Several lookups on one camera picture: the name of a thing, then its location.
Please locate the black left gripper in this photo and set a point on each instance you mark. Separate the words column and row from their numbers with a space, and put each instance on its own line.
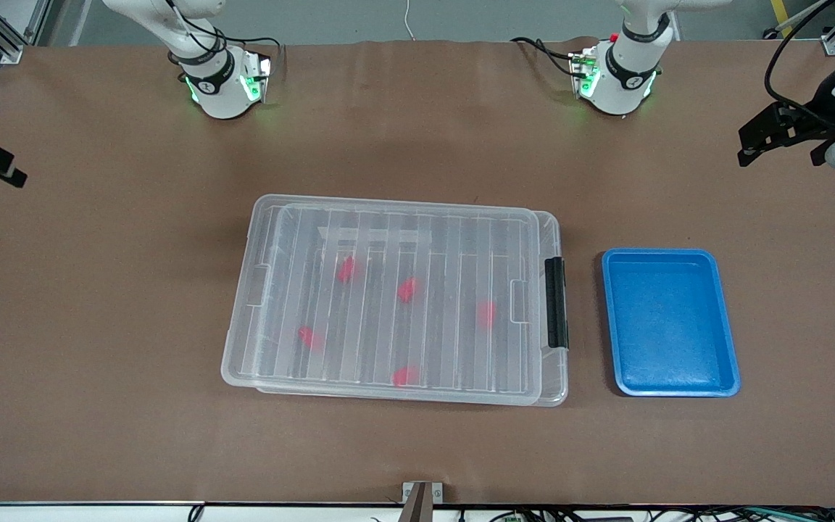
column 815, row 119

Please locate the red toy block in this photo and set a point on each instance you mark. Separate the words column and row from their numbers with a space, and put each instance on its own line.
column 404, row 375
column 309, row 338
column 346, row 270
column 486, row 313
column 407, row 290

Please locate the clear ribbed plastic lid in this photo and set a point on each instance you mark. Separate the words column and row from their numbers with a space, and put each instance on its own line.
column 381, row 304

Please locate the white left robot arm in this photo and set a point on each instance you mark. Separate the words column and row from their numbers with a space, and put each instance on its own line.
column 617, row 83

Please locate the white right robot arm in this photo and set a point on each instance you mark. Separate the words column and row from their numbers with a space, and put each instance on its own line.
column 218, row 90

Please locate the black box latch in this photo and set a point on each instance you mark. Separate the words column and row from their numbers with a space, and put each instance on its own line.
column 557, row 304

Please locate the clear plastic storage box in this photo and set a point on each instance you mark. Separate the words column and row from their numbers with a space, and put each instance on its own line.
column 552, row 377

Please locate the blue plastic tray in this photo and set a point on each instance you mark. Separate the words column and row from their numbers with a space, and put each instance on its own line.
column 667, row 319

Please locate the metal table edge bracket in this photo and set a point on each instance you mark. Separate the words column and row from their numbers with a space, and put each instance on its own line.
column 422, row 500

